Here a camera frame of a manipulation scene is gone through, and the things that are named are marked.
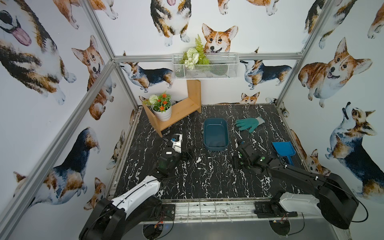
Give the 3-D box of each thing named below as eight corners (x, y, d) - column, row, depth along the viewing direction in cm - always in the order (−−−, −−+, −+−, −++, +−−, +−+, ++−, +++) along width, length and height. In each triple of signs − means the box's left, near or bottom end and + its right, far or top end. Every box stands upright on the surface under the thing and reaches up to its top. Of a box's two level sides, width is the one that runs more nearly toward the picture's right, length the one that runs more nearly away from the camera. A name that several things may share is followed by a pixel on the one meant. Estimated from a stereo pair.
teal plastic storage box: (203, 152, 98) (203, 147, 93) (203, 123, 113) (203, 117, 109) (230, 152, 98) (232, 147, 93) (226, 123, 113) (227, 117, 108)
